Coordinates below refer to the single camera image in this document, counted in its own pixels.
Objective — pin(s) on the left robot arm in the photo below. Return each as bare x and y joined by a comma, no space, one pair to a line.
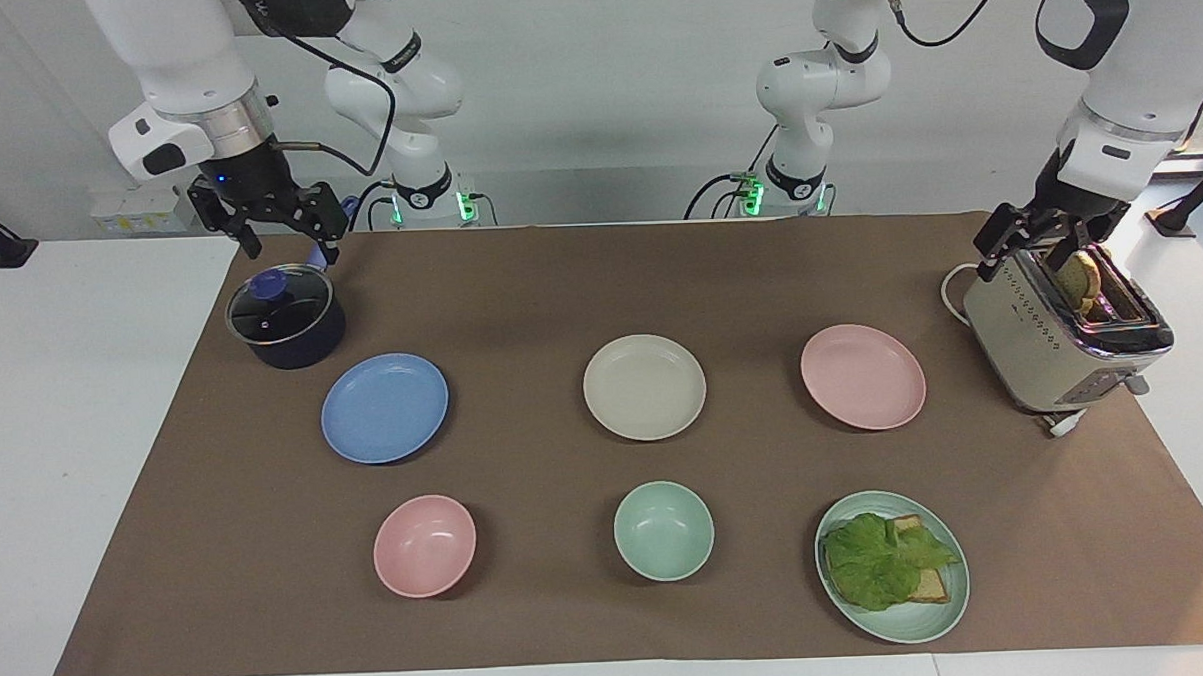
1142,49

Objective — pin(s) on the pink plate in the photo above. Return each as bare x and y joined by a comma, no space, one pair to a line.
863,377

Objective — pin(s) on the beige plate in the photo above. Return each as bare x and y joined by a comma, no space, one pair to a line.
644,388

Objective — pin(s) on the toast slice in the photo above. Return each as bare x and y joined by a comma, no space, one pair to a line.
928,587

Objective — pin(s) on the green lettuce leaf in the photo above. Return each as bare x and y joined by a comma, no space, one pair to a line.
880,563

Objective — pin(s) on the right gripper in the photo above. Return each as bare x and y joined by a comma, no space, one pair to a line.
256,180

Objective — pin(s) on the green bowl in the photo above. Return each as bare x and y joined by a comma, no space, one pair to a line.
663,531

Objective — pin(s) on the blue plate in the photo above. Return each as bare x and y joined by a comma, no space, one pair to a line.
384,408

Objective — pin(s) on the silver toaster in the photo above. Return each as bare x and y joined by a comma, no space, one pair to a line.
1037,348

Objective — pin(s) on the pink bowl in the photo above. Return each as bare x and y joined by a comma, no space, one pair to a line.
425,546

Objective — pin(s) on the white power strip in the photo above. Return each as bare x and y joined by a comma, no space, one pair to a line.
137,212

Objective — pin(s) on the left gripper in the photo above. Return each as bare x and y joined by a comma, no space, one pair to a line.
1067,207

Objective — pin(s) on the round bread slice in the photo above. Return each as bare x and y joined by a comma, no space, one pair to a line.
1080,279

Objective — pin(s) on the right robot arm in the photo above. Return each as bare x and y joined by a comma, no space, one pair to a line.
181,52

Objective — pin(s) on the green plate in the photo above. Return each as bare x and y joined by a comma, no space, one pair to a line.
902,623

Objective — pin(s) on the dark blue pot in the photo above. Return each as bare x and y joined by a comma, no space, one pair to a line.
302,346

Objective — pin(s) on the glass lid with blue knob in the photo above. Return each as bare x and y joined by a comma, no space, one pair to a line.
278,304

